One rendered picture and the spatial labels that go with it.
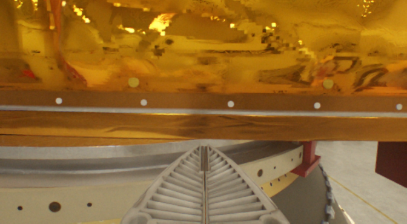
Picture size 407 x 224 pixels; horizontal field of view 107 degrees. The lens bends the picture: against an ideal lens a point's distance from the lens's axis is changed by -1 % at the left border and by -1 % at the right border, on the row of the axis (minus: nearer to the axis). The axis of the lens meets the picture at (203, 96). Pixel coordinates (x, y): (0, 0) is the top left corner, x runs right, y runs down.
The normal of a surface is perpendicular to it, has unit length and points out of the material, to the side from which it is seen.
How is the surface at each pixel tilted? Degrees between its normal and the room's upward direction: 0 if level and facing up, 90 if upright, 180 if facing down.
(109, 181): 0
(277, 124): 90
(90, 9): 65
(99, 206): 90
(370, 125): 90
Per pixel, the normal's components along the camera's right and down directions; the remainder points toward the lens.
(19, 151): 0.03, 0.07
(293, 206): 0.53, -0.41
